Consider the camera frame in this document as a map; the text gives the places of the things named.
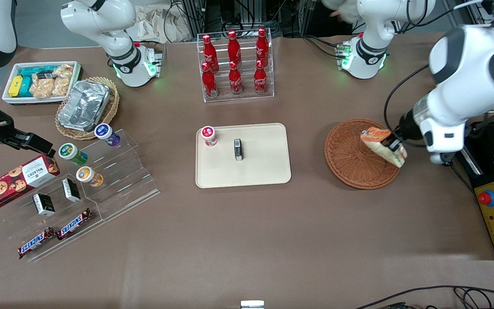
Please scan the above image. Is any small black white carton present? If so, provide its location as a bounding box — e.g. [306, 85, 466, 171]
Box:
[61, 178, 81, 203]
[32, 193, 56, 217]

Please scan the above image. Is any beige crumpled cloth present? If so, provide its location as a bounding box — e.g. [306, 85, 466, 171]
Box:
[137, 5, 193, 43]

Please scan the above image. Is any clear acrylic stepped stand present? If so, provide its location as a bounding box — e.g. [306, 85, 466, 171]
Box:
[0, 129, 160, 263]

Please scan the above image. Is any red Walkers cookie box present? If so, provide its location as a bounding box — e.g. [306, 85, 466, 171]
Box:
[0, 154, 60, 211]

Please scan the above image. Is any triangular sandwich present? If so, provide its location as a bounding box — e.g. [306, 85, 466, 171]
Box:
[361, 127, 408, 168]

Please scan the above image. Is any long black floor cable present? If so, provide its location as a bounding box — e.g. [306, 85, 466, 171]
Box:
[354, 285, 494, 309]

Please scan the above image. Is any Snickers chocolate bar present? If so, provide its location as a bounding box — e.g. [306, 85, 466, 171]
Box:
[18, 227, 55, 259]
[57, 208, 93, 241]

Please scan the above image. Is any metal equipment rack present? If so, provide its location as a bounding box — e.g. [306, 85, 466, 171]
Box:
[168, 0, 361, 39]

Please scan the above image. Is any purple yogurt cup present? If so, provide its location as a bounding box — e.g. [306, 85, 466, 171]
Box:
[94, 123, 121, 147]

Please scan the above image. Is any yellow snack box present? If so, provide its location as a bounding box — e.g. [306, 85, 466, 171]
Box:
[8, 76, 24, 98]

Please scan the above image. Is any light tan wicker basket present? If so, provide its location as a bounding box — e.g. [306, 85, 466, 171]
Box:
[55, 77, 120, 141]

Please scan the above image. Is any looped black floor cable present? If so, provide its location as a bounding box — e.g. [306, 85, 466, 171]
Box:
[453, 288, 494, 309]

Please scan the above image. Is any black sealing machine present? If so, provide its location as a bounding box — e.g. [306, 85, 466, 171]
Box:
[455, 121, 494, 261]

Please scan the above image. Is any white plastic bin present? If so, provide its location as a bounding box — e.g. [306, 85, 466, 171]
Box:
[2, 61, 83, 106]

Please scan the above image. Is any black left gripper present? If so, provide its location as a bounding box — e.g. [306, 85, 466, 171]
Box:
[382, 108, 424, 155]

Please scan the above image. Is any black arm base cable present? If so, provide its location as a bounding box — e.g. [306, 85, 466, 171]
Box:
[301, 35, 344, 58]

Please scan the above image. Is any beige plastic tray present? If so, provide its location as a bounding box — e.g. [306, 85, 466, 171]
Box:
[195, 123, 292, 189]

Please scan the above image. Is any clear acrylic bottle rack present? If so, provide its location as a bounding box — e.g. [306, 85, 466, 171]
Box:
[197, 28, 275, 103]

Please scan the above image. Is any red lid yogurt cup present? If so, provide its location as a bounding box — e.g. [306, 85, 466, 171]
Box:
[201, 126, 218, 147]

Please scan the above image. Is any aluminium foil container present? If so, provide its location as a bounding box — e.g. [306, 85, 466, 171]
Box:
[58, 80, 111, 132]

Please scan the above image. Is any red cola bottle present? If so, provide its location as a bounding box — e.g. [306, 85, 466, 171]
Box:
[256, 27, 269, 67]
[229, 61, 243, 95]
[202, 34, 220, 73]
[201, 63, 218, 98]
[228, 30, 242, 69]
[254, 60, 268, 94]

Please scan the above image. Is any bystander person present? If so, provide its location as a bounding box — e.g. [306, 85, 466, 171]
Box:
[322, 0, 361, 23]

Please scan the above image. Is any green yogurt cup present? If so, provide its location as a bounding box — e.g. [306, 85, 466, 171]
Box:
[58, 142, 88, 167]

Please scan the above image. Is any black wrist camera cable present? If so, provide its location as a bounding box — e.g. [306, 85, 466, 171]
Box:
[383, 64, 430, 133]

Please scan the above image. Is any brown round wicker basket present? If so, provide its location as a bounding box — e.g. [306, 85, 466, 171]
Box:
[324, 119, 402, 190]

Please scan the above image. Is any orange yogurt cup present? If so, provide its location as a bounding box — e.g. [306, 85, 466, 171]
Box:
[76, 166, 104, 188]

